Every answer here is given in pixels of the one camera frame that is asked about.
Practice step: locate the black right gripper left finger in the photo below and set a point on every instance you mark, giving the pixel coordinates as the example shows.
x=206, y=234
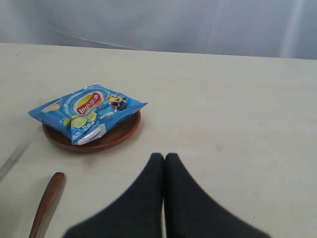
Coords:
x=135, y=214

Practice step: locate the brown red plate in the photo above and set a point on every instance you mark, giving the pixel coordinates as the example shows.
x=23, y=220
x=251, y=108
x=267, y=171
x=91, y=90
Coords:
x=115, y=136

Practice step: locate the dark red wooden spoon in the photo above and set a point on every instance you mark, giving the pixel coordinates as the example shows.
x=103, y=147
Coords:
x=48, y=199

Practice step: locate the blue chips bag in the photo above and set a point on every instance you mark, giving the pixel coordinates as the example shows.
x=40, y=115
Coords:
x=87, y=114

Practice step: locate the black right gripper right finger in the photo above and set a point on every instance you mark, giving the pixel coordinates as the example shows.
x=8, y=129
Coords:
x=191, y=213

